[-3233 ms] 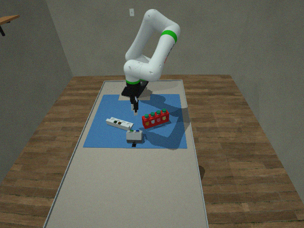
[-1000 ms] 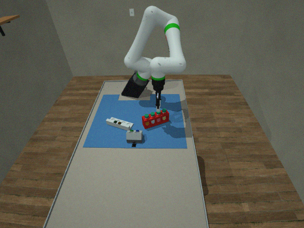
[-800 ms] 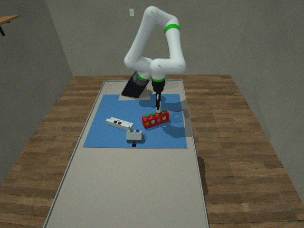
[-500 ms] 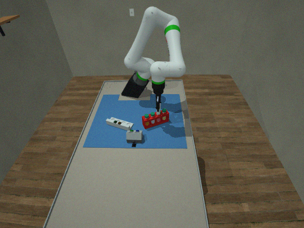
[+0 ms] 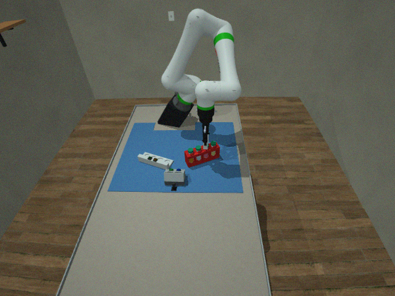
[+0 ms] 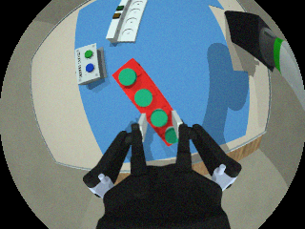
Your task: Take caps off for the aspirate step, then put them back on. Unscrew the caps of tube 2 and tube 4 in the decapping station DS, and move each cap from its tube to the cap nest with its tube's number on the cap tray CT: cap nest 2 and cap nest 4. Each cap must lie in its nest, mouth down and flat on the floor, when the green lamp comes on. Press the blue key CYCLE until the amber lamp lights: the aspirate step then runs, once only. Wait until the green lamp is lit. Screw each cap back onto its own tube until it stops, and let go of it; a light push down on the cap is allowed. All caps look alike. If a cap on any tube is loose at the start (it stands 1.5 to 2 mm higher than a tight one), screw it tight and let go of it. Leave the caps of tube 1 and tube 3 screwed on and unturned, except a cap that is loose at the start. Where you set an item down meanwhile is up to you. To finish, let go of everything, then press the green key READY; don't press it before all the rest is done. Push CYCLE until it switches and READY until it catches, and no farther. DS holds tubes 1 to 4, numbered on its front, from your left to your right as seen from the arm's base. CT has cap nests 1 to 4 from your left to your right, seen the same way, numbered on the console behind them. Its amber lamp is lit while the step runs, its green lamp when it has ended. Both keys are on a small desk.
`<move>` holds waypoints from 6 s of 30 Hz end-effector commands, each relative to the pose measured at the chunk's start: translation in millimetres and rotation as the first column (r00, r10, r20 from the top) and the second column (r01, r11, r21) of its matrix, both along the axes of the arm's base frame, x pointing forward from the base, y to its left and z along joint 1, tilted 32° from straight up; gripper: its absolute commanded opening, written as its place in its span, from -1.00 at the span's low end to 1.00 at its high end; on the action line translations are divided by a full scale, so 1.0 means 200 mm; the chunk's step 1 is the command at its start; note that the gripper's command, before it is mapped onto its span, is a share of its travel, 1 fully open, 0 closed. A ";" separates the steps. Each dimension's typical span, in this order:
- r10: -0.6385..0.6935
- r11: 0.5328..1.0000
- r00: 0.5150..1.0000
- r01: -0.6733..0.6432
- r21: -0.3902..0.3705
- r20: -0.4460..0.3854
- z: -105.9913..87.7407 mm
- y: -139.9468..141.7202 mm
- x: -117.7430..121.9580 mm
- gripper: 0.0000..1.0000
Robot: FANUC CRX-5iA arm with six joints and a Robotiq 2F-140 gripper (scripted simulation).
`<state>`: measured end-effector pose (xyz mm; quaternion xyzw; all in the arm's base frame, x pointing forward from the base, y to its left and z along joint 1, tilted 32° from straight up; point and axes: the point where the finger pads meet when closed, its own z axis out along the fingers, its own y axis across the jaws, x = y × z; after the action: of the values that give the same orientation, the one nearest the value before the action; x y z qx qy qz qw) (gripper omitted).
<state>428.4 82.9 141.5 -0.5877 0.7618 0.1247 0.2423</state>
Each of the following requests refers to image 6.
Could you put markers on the red tube rack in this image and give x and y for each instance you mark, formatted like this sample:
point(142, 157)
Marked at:
point(143, 81)

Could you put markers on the green round cap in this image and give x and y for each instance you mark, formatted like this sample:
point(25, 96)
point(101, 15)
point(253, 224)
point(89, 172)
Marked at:
point(143, 97)
point(170, 136)
point(159, 118)
point(127, 77)

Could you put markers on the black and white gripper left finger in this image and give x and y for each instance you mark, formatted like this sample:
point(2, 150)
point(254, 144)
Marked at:
point(103, 176)

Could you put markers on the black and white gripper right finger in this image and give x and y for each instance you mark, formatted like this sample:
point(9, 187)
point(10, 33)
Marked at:
point(222, 168)

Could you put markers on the blue flat mat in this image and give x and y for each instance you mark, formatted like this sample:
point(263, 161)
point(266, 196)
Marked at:
point(182, 48)

